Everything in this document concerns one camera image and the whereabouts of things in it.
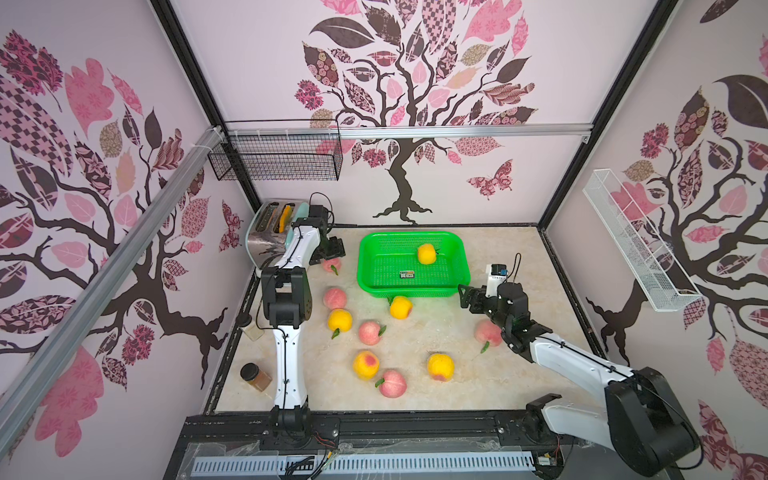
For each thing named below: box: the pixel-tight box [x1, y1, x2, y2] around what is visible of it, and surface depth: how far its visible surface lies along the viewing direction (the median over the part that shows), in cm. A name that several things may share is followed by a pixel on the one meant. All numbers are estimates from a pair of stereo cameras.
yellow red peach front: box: [352, 350, 381, 381], surface depth 81 cm
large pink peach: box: [323, 288, 347, 310], surface depth 94 cm
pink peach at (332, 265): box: [322, 258, 342, 276], surface depth 106 cm
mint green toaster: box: [245, 198, 309, 269], surface depth 102 cm
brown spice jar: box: [240, 362, 273, 392], surface depth 77 cm
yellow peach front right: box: [428, 353, 455, 382], surface depth 81 cm
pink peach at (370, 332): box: [358, 321, 387, 346], surface depth 87 cm
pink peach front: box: [375, 370, 407, 399], surface depth 78 cm
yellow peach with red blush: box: [418, 244, 437, 265], surface depth 108 cm
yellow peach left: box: [328, 308, 353, 339], surface depth 91 cm
